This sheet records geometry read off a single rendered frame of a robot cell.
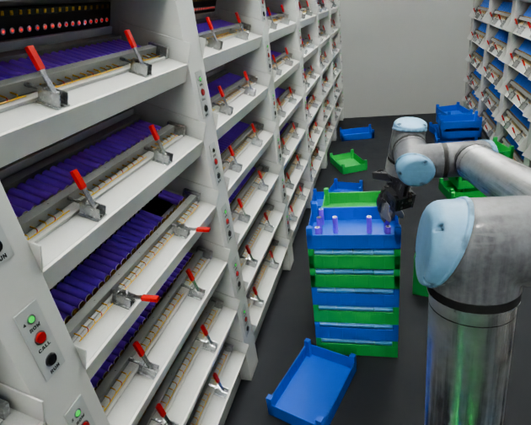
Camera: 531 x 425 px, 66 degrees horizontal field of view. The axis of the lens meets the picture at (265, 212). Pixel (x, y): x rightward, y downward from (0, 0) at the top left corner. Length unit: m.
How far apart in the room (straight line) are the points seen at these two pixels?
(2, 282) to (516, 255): 0.64
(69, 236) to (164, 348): 0.42
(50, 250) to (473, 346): 0.62
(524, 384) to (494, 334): 1.10
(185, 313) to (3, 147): 0.65
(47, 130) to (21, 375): 0.35
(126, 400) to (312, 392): 0.79
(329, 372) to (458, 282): 1.12
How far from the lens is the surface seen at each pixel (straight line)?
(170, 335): 1.07
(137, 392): 0.98
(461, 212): 0.56
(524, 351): 1.83
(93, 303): 0.85
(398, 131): 1.20
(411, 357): 1.71
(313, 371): 1.64
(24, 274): 0.66
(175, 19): 1.10
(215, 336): 1.33
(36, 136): 0.69
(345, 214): 1.54
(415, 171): 1.10
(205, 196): 1.20
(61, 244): 0.73
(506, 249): 0.56
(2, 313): 0.65
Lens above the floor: 1.23
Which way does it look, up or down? 27 degrees down
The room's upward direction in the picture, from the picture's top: 8 degrees counter-clockwise
